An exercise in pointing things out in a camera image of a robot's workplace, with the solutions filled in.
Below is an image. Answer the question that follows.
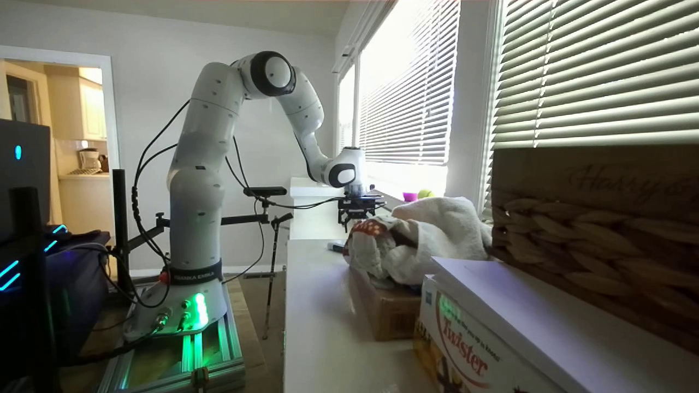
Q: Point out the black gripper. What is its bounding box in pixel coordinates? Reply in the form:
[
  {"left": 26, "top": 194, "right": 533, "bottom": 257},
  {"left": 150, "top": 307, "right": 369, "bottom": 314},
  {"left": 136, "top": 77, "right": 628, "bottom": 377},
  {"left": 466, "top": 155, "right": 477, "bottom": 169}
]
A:
[{"left": 336, "top": 190, "right": 381, "bottom": 234}]

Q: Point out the white cloth with red trim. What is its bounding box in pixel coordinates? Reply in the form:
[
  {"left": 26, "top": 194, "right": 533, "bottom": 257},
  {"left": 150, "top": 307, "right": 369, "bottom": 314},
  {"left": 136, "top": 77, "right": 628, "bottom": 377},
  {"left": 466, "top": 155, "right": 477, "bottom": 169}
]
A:
[{"left": 345, "top": 194, "right": 495, "bottom": 287}]

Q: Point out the brown cardboard box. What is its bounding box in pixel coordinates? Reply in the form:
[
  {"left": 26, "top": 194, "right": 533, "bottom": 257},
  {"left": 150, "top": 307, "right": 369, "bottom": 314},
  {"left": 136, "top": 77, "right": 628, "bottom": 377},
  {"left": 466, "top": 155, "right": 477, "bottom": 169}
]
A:
[{"left": 345, "top": 264, "right": 425, "bottom": 342}]

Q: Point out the black tripod pole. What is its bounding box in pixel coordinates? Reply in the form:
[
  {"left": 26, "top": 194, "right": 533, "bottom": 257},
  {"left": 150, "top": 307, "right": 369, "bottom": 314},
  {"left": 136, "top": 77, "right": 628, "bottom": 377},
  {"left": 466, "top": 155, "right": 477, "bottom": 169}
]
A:
[{"left": 261, "top": 216, "right": 284, "bottom": 341}]

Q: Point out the wide white window blind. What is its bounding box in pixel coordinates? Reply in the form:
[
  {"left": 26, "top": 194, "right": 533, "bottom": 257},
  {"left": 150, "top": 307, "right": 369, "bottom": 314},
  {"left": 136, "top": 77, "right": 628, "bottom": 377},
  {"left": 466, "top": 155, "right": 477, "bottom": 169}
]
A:
[{"left": 358, "top": 0, "right": 463, "bottom": 168}]

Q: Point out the white box with red lettering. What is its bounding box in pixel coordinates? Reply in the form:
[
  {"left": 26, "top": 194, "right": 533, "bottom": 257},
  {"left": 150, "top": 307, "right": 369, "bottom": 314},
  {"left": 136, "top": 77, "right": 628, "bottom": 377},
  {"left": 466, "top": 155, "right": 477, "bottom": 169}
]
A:
[{"left": 413, "top": 256, "right": 699, "bottom": 393}]

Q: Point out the wicker basket with wooden rim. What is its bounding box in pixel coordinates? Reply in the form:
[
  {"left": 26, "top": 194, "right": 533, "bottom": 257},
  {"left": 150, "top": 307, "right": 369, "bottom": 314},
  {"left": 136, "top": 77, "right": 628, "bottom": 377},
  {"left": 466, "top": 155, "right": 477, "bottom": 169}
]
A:
[{"left": 489, "top": 147, "right": 699, "bottom": 357}]

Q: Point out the jar in doorway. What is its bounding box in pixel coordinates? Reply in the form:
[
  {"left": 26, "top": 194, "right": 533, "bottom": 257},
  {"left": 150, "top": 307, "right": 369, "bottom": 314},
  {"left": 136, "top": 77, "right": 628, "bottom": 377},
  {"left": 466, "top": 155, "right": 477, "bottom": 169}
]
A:
[{"left": 74, "top": 145, "right": 104, "bottom": 177}]

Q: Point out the narrow white window blind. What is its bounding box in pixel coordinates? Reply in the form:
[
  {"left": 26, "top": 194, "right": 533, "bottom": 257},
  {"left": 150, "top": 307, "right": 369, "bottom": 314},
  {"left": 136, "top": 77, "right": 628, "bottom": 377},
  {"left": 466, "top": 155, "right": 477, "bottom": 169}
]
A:
[{"left": 489, "top": 0, "right": 699, "bottom": 153}]

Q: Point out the dark bag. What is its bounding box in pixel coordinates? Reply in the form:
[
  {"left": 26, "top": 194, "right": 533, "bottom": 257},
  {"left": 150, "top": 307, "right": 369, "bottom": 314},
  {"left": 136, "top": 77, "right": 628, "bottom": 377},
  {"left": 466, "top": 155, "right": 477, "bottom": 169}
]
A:
[{"left": 41, "top": 228, "right": 116, "bottom": 359}]

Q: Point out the black monitor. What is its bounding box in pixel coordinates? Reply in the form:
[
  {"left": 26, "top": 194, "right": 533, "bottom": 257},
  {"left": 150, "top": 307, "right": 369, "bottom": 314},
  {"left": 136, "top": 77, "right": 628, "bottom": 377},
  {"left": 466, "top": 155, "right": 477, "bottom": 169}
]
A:
[{"left": 0, "top": 118, "right": 56, "bottom": 247}]

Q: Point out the black camera bar on stand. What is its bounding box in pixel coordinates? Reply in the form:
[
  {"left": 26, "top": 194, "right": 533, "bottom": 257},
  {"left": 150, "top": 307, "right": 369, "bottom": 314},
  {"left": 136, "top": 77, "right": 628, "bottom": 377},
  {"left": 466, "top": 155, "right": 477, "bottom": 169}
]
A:
[{"left": 244, "top": 183, "right": 290, "bottom": 198}]

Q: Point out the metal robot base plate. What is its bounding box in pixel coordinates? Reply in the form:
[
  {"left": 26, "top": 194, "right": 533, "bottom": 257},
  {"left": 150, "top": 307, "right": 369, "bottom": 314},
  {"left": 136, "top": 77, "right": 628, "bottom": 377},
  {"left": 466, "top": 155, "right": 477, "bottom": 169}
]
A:
[{"left": 102, "top": 280, "right": 248, "bottom": 393}]

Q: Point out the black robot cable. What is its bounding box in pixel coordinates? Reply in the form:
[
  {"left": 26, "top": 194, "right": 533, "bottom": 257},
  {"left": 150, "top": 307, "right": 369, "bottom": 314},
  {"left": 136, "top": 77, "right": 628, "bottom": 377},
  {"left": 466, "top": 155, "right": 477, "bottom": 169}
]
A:
[{"left": 129, "top": 96, "right": 193, "bottom": 293}]

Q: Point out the black upright post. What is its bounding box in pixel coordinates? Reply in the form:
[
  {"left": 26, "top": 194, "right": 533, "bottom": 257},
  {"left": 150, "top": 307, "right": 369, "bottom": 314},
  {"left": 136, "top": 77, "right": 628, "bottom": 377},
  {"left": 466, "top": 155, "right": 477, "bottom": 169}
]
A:
[{"left": 110, "top": 168, "right": 136, "bottom": 294}]

